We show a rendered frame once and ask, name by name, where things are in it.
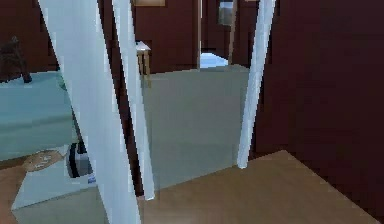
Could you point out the small wooden side table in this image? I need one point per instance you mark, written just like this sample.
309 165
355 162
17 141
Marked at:
143 50

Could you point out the white room door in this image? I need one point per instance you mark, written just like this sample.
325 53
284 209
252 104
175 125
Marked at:
90 110

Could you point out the grey window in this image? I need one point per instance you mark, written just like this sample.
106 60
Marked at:
225 13

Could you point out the black and white round object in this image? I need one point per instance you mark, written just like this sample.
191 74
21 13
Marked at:
77 163

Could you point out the teal bed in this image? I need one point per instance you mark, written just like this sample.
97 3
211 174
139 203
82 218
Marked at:
31 113

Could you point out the framed wall picture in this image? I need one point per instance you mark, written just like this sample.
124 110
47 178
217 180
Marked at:
149 2

